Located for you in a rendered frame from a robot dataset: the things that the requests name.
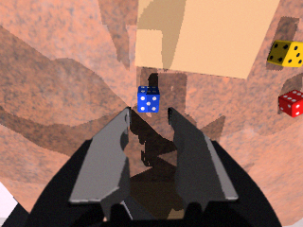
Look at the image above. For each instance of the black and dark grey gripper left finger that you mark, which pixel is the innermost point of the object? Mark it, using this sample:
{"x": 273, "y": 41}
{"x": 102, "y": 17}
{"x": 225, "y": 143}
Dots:
{"x": 93, "y": 179}

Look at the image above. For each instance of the red die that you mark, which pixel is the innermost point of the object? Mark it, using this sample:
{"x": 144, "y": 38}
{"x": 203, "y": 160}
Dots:
{"x": 292, "y": 103}

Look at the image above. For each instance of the blue die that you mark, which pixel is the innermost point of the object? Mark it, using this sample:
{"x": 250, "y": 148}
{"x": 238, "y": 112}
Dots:
{"x": 148, "y": 99}

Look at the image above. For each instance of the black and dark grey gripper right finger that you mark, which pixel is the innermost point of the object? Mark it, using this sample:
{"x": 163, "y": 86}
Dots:
{"x": 207, "y": 174}

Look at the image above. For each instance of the beige flat mat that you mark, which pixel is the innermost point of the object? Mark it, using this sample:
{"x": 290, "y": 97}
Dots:
{"x": 215, "y": 37}

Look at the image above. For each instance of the yellow die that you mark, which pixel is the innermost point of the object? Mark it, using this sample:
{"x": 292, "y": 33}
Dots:
{"x": 286, "y": 53}

